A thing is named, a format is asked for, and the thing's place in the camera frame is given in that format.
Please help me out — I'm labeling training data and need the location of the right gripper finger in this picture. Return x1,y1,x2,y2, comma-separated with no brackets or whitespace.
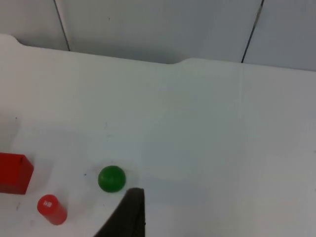
93,187,146,237

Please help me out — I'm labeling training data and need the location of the red cube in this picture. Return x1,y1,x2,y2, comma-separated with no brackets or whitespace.
0,153,35,195

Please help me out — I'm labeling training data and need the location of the red cylinder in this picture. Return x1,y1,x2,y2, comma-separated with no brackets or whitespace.
37,194,68,226

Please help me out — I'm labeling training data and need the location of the green ball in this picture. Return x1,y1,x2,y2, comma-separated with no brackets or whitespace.
98,165,126,194

